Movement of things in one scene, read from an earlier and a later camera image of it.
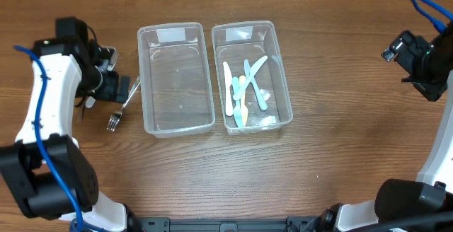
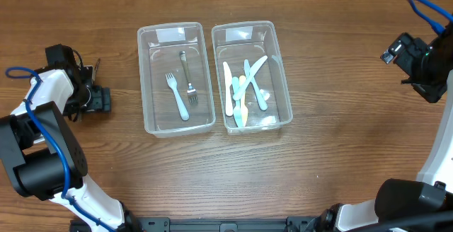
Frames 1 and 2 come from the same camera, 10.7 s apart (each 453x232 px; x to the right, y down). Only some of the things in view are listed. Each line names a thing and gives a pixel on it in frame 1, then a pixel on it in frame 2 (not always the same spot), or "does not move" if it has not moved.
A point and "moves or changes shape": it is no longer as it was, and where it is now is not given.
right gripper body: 413,59 does not move
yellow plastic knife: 244,112 does not move
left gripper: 115,88 → 104,100
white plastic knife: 258,93 does not move
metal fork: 117,114 → 192,92
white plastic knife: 228,82 does not move
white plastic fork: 90,102 moves or changes shape
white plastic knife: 236,95 does not move
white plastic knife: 237,109 does not move
